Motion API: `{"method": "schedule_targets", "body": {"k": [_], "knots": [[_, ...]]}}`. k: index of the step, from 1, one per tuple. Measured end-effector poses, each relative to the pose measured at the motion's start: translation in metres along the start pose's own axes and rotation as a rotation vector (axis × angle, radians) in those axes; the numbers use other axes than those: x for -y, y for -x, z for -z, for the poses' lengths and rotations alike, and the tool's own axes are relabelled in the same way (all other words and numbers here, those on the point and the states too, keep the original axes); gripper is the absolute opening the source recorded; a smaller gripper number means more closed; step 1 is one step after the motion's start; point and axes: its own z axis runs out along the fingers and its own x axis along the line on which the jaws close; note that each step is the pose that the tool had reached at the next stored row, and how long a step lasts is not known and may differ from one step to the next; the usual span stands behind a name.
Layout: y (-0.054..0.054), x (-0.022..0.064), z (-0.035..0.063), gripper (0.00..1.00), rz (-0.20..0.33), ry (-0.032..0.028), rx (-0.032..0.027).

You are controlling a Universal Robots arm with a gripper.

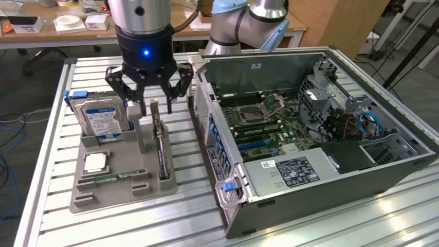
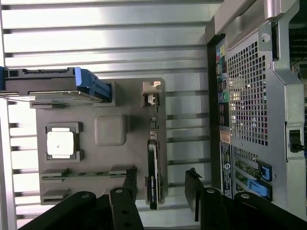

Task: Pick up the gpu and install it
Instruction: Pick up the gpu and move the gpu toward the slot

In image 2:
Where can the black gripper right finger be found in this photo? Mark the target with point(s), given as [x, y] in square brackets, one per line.
[212, 210]

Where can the blue slot retainer clip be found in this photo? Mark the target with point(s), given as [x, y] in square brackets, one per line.
[257, 188]
[265, 171]

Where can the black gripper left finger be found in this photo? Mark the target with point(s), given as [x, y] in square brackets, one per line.
[122, 210]

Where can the hard disk in blue caddy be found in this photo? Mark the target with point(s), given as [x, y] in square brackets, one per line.
[48, 81]

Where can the open grey PC case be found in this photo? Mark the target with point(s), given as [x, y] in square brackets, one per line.
[283, 107]

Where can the grey plastic parts rack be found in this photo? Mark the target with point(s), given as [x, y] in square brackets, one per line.
[108, 158]

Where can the silver CPU chip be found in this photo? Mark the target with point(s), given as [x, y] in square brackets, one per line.
[61, 143]

